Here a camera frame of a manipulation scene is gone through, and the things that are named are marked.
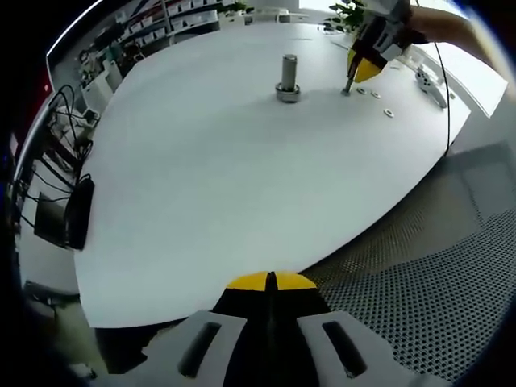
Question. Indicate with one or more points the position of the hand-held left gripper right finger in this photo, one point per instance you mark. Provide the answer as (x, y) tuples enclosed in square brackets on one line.
[(306, 334)]

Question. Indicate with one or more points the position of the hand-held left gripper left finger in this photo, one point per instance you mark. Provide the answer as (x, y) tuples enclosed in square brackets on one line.
[(238, 330)]

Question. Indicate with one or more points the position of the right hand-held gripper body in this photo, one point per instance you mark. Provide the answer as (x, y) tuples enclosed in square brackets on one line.
[(391, 14)]

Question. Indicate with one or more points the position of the thin steel threaded stud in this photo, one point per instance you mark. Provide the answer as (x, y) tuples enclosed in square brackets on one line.
[(347, 87)]

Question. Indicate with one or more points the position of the thick steel threaded stud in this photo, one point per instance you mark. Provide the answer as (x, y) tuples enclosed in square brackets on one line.
[(289, 70)]

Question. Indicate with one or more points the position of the large black washer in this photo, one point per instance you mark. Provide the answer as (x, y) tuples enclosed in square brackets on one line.
[(277, 86), (278, 90)]

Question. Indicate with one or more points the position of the large green potted plant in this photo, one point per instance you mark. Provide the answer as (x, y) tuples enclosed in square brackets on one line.
[(348, 10)]

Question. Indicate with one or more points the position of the white game controller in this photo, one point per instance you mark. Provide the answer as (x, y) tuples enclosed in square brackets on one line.
[(429, 82)]

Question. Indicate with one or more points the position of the grey mesh chair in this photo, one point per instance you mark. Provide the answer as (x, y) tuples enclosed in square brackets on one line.
[(403, 302)]

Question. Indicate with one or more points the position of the small green shelf plant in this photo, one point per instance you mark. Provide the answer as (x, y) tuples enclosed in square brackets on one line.
[(234, 6)]

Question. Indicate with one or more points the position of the white shelf with storage bins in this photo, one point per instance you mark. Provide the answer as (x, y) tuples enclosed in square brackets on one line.
[(161, 24)]

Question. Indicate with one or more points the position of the black oblong device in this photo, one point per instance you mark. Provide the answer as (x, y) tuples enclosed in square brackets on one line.
[(78, 213)]

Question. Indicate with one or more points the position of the dark flat case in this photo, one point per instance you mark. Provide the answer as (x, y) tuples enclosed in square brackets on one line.
[(48, 219)]

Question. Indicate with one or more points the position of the white low cabinet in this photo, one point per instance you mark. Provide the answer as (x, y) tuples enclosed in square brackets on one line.
[(98, 86)]

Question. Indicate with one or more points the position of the white framed monitor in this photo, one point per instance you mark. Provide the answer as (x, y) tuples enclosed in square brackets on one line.
[(42, 80)]

